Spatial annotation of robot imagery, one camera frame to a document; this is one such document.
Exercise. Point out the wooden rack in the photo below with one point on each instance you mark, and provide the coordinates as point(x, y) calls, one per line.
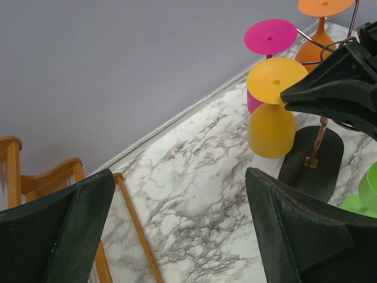
point(15, 186)

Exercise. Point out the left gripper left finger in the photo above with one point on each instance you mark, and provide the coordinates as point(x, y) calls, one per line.
point(55, 238)

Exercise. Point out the metal wine glass rack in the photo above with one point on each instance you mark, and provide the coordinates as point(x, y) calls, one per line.
point(313, 164)

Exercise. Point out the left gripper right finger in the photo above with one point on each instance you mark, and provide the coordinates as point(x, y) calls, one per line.
point(302, 239)

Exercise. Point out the yellow wine glass front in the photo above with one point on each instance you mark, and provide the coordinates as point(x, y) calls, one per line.
point(272, 128)

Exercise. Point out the pink wine glass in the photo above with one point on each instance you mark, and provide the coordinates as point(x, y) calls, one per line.
point(270, 37)

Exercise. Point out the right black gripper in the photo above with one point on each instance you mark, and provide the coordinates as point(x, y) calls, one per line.
point(348, 74)

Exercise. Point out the orange wine glass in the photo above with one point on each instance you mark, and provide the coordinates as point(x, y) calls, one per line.
point(319, 9)

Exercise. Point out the green wine glass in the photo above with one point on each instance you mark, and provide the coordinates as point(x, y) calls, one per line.
point(364, 203)

